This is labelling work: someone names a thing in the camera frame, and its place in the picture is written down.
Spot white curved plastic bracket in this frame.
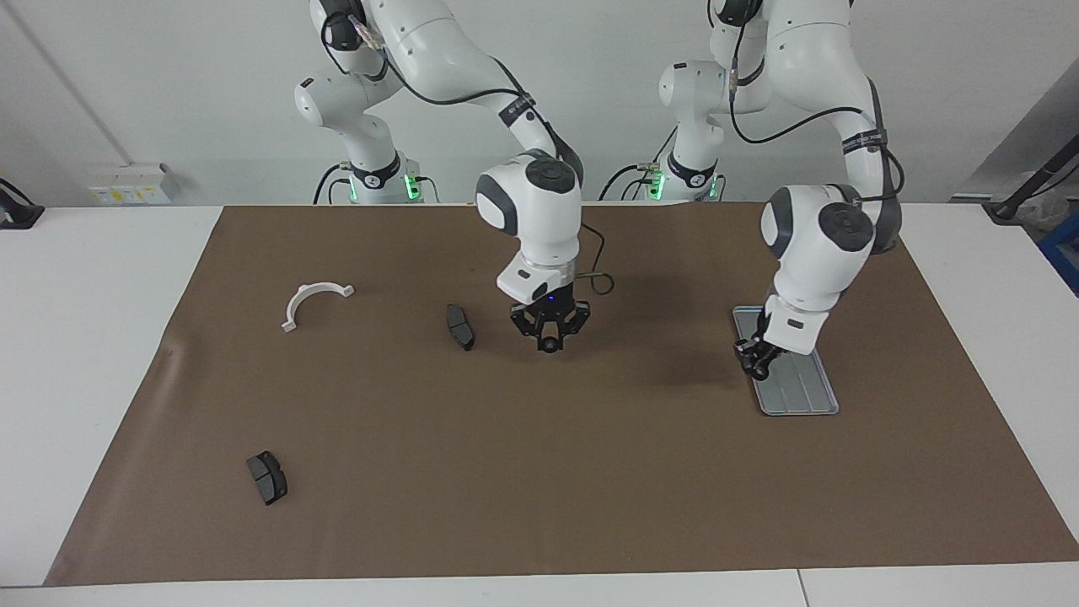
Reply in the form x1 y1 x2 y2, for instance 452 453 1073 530
281 282 356 333

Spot brown paper table mat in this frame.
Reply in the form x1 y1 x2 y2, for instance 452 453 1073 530
44 202 1079 587

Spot white wall outlet box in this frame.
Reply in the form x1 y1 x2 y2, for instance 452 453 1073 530
89 163 180 206

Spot silver metal tray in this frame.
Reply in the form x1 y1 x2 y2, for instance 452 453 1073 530
731 305 840 416

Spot black table clamp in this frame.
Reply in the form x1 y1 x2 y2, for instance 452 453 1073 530
0 179 45 230

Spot black stand pole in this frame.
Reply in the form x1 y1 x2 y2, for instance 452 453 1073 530
986 135 1079 224

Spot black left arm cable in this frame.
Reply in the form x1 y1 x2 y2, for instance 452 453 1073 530
723 34 908 212

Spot dark grey brake pad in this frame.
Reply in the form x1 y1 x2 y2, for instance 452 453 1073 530
246 451 288 507
445 303 476 352

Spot grey slanted panel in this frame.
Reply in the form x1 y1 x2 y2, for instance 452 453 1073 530
951 80 1079 203

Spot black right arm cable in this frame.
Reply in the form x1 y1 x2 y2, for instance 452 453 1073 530
320 8 616 298

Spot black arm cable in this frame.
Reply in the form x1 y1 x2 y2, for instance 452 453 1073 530
723 34 908 212
320 8 616 298

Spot black base cable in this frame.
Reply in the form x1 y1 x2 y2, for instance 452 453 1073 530
599 163 668 202
314 163 350 205

